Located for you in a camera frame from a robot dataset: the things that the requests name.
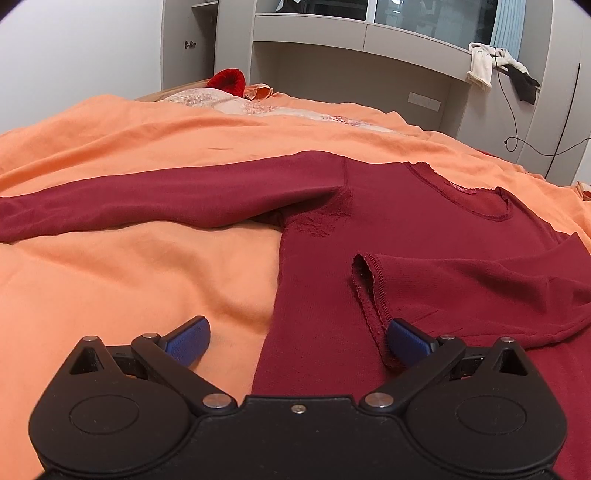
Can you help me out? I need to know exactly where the dark red long-sleeve shirt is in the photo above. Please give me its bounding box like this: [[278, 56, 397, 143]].
[[0, 150, 591, 480]]

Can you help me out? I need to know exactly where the orange bed sheet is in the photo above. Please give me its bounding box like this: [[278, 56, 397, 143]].
[[0, 89, 591, 480]]

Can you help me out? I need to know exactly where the grey built-in wardrobe unit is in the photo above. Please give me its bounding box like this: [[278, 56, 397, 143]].
[[161, 1, 590, 185]]

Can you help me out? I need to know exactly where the small orange cloth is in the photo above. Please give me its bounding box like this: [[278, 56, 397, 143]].
[[243, 83, 274, 101]]

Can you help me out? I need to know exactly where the bright red cloth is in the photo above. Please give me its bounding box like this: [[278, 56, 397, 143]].
[[206, 68, 246, 98]]

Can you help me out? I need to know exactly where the black garment on ledge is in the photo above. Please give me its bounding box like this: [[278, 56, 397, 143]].
[[505, 65, 541, 105]]

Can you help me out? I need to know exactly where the white garment on ledge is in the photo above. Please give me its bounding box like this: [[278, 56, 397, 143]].
[[466, 42, 529, 90]]

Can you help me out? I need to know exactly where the right light blue curtain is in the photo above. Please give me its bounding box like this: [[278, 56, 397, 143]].
[[490, 0, 526, 55]]

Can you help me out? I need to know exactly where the window with open sash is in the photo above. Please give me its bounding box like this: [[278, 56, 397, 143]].
[[256, 0, 498, 48]]

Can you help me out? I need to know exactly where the black power cable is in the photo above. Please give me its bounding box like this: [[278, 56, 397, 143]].
[[491, 45, 591, 158]]

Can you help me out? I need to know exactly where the white wall socket plate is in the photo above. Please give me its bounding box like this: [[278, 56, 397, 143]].
[[408, 92, 441, 112]]

